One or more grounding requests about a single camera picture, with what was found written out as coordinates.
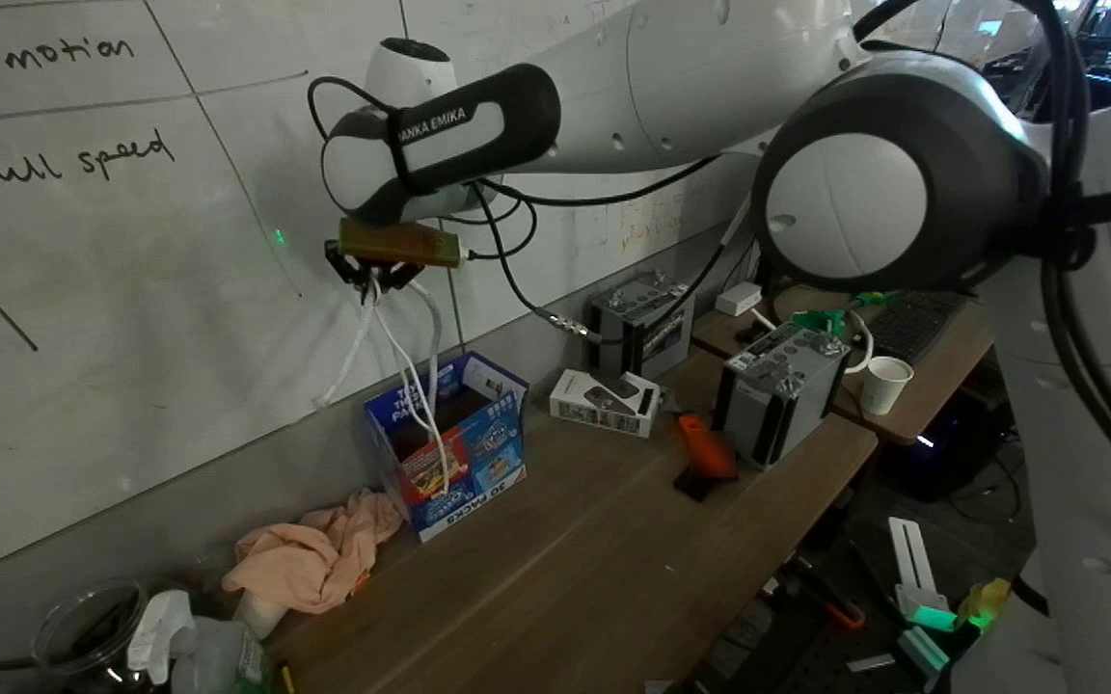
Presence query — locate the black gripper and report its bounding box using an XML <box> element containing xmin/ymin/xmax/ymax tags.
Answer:
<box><xmin>321</xmin><ymin>177</ymin><xmax>467</xmax><ymax>295</ymax></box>

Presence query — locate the white rope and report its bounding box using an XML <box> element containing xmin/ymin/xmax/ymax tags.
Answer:
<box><xmin>315</xmin><ymin>280</ymin><xmax>387</xmax><ymax>407</ymax></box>
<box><xmin>366</xmin><ymin>272</ymin><xmax>459</xmax><ymax>497</ymax></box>

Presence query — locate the blue printed cardboard box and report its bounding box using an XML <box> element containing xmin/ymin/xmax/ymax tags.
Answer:
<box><xmin>360</xmin><ymin>345</ymin><xmax>532</xmax><ymax>546</ymax></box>

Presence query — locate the white phone box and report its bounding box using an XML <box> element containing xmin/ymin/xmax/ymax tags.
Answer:
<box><xmin>542</xmin><ymin>367</ymin><xmax>666</xmax><ymax>442</ymax></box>

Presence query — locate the whiteboard panel black writing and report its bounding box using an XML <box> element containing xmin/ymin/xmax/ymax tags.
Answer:
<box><xmin>0</xmin><ymin>0</ymin><xmax>454</xmax><ymax>591</ymax></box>

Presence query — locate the grey battery with printed label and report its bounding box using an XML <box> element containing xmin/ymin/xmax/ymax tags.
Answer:
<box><xmin>580</xmin><ymin>264</ymin><xmax>703</xmax><ymax>386</ymax></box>

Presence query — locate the pink cloth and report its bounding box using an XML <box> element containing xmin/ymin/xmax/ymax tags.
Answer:
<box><xmin>220</xmin><ymin>490</ymin><xmax>407</xmax><ymax>643</ymax></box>

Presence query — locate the white power adapter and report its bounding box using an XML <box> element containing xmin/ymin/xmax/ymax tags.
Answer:
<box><xmin>710</xmin><ymin>280</ymin><xmax>768</xmax><ymax>323</ymax></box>

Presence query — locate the orange and black tool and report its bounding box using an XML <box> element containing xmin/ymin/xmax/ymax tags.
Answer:
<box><xmin>666</xmin><ymin>407</ymin><xmax>739</xmax><ymax>506</ymax></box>

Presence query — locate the large plain grey battery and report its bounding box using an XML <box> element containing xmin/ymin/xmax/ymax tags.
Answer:
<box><xmin>715</xmin><ymin>323</ymin><xmax>856</xmax><ymax>470</ymax></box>

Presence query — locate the green plastic object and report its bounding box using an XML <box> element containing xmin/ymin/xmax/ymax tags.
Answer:
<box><xmin>789</xmin><ymin>290</ymin><xmax>900</xmax><ymax>344</ymax></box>

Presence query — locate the dark glass bowl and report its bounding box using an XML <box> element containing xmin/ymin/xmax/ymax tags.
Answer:
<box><xmin>28</xmin><ymin>577</ymin><xmax>155</xmax><ymax>694</ymax></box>

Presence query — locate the white paper cup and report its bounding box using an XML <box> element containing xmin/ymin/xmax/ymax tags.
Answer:
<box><xmin>851</xmin><ymin>350</ymin><xmax>917</xmax><ymax>421</ymax></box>

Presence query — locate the black stool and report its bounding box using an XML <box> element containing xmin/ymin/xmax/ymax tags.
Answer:
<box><xmin>888</xmin><ymin>417</ymin><xmax>1009</xmax><ymax>506</ymax></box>

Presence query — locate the white clip tool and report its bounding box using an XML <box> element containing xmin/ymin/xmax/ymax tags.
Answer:
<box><xmin>883</xmin><ymin>514</ymin><xmax>957</xmax><ymax>622</ymax></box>

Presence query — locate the green block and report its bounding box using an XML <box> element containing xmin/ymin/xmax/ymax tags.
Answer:
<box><xmin>894</xmin><ymin>623</ymin><xmax>957</xmax><ymax>682</ymax></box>

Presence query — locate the green and yellow object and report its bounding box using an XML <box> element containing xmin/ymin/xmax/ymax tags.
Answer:
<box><xmin>953</xmin><ymin>575</ymin><xmax>1009</xmax><ymax>641</ymax></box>

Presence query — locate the red handled black clamp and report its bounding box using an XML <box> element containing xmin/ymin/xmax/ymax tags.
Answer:
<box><xmin>789</xmin><ymin>551</ymin><xmax>872</xmax><ymax>636</ymax></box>

